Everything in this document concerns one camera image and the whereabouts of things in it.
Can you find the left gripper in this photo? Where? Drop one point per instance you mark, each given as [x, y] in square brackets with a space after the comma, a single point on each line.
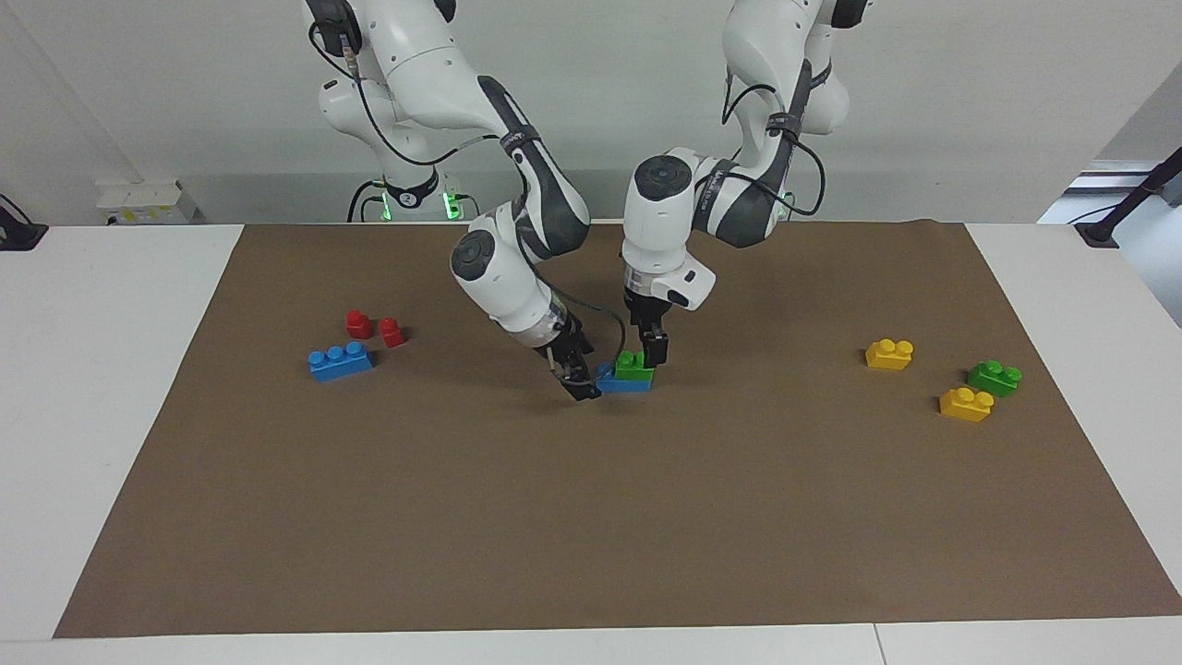
[648, 309]

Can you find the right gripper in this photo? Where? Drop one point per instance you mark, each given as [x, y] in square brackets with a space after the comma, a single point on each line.
[565, 334]

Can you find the green two-stud block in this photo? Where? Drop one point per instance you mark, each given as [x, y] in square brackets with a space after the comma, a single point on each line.
[994, 378]
[633, 368]

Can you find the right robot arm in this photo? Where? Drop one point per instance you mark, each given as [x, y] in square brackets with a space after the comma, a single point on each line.
[434, 83]

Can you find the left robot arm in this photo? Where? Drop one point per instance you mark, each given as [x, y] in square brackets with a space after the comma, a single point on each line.
[766, 46]

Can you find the small red block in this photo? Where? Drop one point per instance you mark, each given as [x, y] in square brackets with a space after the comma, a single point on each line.
[358, 324]
[391, 332]

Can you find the blue three-stud block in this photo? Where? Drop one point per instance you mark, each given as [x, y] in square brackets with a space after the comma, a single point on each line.
[340, 362]

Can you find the yellow two-stud block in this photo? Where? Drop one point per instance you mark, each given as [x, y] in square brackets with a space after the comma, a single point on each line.
[888, 355]
[965, 405]

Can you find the white box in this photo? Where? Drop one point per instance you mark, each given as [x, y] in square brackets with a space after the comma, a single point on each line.
[143, 201]

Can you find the black stand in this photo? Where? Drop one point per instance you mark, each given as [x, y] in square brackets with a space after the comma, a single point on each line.
[1131, 199]
[17, 235]

